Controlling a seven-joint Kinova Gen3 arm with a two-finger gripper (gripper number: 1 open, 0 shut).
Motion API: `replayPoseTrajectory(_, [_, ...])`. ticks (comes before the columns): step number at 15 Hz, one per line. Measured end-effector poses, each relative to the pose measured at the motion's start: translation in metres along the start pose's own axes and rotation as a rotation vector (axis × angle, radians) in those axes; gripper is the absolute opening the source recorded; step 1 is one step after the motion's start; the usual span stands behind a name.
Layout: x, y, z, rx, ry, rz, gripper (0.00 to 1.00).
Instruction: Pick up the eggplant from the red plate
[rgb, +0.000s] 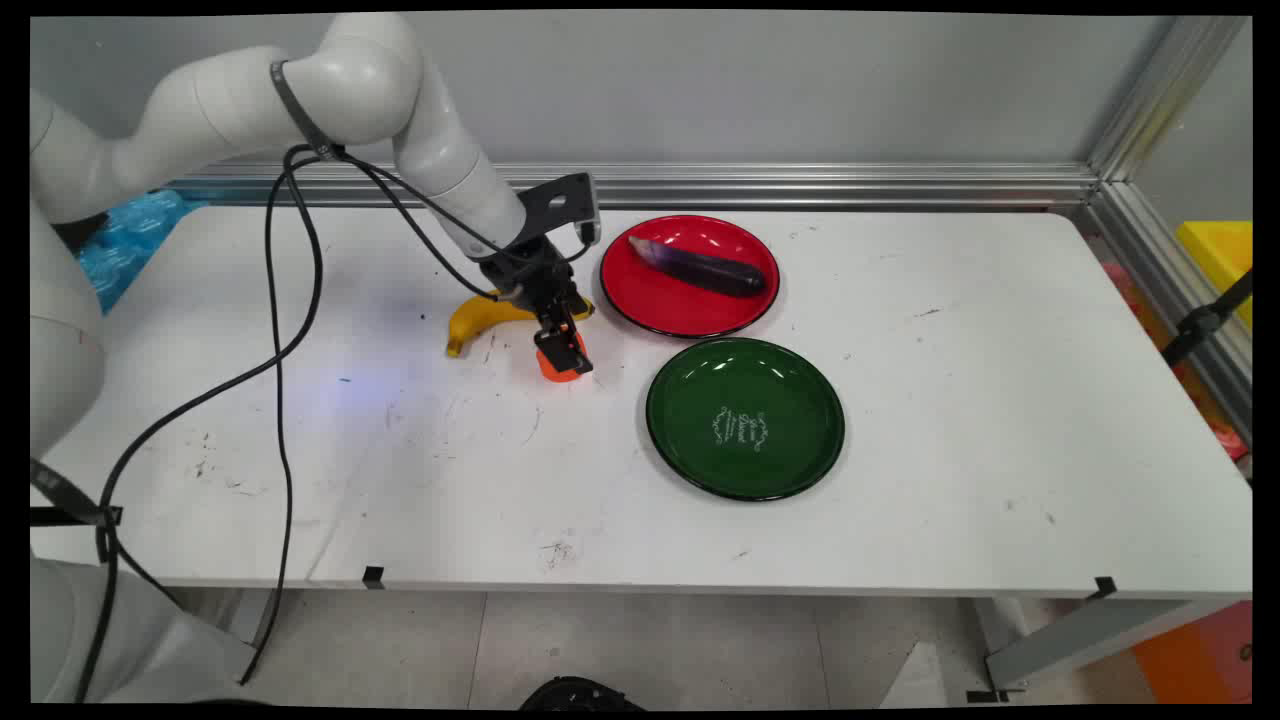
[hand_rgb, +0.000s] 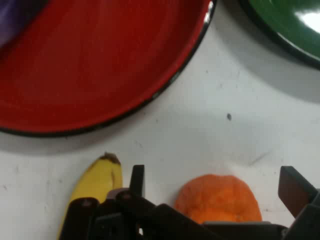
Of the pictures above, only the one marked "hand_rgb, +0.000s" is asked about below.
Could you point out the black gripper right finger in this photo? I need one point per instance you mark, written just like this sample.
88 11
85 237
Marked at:
305 212

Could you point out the green enamel plate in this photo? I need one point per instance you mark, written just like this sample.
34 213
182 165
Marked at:
280 22

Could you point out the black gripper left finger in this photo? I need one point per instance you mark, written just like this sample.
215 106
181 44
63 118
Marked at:
130 220

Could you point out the purple toy eggplant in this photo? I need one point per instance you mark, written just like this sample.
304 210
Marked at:
12 20

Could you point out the yellow toy banana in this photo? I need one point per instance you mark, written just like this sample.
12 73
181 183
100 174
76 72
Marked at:
95 180

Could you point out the red enamel plate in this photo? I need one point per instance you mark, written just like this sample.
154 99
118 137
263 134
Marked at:
100 62

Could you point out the orange toy fruit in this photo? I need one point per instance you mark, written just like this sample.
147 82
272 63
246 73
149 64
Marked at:
217 197

